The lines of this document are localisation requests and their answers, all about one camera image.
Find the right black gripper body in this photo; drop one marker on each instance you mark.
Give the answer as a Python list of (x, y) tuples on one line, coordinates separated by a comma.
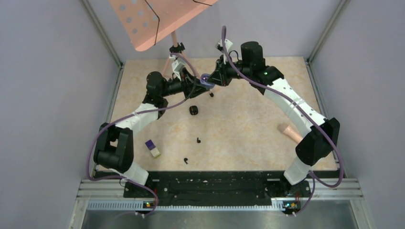
[(227, 71)]

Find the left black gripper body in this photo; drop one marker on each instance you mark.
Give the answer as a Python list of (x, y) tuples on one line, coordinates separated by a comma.
[(186, 86)]

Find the purple earbud charging case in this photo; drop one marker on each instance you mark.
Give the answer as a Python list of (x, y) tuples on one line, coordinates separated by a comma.
[(204, 81)]

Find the black earbud charging case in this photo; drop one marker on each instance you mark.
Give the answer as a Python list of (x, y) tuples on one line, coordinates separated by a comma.
[(193, 110)]

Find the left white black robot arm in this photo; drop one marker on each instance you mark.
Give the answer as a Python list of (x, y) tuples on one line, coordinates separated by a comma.
[(114, 142)]

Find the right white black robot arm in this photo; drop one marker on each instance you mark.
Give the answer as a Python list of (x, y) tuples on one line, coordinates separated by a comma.
[(319, 134)]

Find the purple white small box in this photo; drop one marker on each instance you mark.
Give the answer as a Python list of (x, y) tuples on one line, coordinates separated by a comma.
[(152, 148)]

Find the pink music stand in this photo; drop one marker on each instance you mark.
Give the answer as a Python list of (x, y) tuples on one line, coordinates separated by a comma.
[(147, 22)]

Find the wooden toy microphone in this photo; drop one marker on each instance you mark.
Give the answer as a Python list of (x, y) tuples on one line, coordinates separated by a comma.
[(290, 132)]

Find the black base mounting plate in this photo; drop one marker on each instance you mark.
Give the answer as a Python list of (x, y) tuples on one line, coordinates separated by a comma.
[(220, 188)]

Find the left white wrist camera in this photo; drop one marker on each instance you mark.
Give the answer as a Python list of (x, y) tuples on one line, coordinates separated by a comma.
[(177, 65)]

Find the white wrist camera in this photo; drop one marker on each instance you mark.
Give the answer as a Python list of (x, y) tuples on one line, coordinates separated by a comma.
[(222, 45), (177, 65)]

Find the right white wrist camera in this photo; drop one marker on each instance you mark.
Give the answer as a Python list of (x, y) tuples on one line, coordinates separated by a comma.
[(222, 45)]

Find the aluminium frame rail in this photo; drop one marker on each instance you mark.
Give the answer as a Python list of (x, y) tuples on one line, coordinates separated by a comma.
[(109, 194)]

